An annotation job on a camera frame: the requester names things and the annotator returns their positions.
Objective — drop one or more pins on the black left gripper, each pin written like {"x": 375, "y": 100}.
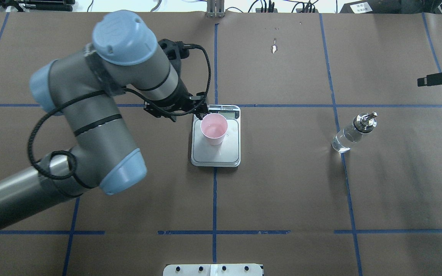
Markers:
{"x": 180, "y": 97}

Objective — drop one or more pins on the pink plastic cup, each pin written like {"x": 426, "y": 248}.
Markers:
{"x": 214, "y": 128}

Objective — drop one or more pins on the clear glass sauce bottle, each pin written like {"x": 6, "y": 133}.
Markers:
{"x": 362, "y": 125}

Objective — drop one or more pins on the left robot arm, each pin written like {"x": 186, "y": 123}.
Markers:
{"x": 124, "y": 56}

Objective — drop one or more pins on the digital kitchen scale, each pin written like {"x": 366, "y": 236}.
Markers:
{"x": 228, "y": 153}

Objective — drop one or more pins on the black box with label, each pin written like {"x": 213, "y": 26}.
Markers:
{"x": 372, "y": 6}

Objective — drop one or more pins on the black folded tripod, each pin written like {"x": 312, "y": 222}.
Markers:
{"x": 40, "y": 5}

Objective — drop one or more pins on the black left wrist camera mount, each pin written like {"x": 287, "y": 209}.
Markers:
{"x": 174, "y": 50}

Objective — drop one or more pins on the aluminium frame post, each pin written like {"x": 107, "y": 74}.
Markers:
{"x": 215, "y": 8}

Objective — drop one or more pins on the white pedestal column base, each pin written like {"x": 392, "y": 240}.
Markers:
{"x": 223, "y": 269}

